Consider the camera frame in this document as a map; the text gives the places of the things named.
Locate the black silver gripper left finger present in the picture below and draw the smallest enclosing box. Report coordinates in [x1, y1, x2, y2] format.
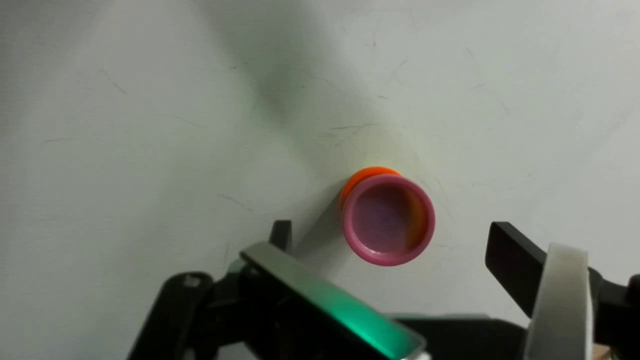
[125, 218, 429, 360]

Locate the black silver gripper right finger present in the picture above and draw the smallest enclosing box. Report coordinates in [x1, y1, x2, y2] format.
[481, 219, 640, 360]

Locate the yellow dough can pink lid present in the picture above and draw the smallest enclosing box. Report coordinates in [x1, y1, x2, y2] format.
[335, 172, 438, 267]

